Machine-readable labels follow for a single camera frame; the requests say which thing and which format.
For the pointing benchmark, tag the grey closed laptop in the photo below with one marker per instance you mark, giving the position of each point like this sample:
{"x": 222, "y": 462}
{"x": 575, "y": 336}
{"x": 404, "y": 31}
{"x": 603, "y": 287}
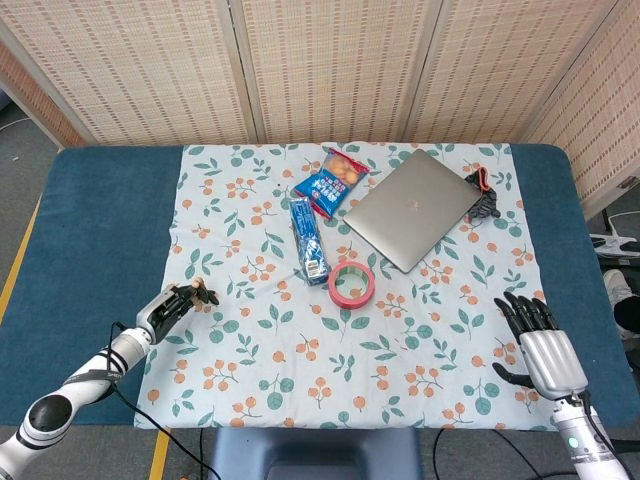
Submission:
{"x": 410, "y": 215}

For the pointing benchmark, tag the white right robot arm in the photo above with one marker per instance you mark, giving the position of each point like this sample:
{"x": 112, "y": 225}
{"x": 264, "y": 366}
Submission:
{"x": 585, "y": 445}

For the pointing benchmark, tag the blue snack bag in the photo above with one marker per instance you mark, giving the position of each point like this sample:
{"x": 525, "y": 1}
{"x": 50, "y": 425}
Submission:
{"x": 325, "y": 190}

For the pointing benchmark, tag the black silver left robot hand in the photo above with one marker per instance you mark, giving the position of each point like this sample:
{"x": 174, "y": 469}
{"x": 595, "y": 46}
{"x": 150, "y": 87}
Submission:
{"x": 160, "y": 315}

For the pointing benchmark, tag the long blue cardboard box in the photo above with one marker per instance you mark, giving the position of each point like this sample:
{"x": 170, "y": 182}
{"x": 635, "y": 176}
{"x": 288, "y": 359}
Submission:
{"x": 307, "y": 240}

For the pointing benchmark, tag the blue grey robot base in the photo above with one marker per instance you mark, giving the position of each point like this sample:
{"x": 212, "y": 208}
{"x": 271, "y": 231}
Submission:
{"x": 315, "y": 450}

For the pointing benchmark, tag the white plastic floor object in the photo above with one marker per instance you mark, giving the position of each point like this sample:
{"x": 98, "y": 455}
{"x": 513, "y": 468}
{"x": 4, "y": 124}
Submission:
{"x": 617, "y": 246}

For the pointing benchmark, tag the woven bamboo folding screen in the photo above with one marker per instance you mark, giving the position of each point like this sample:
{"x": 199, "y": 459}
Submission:
{"x": 325, "y": 65}

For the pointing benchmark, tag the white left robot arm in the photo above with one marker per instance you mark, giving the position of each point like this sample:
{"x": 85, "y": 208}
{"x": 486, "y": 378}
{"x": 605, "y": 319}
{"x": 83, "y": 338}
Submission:
{"x": 90, "y": 375}

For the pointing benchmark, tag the floral fruit print tablecloth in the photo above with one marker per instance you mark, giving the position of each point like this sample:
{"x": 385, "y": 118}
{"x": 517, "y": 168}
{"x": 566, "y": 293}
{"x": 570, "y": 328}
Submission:
{"x": 300, "y": 350}

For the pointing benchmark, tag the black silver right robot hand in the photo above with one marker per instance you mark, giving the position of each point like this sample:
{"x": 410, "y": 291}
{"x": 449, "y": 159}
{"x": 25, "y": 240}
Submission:
{"x": 550, "y": 355}

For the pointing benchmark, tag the red tape roll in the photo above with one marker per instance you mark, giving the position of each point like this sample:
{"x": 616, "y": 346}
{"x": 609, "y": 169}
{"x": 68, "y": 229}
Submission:
{"x": 350, "y": 304}

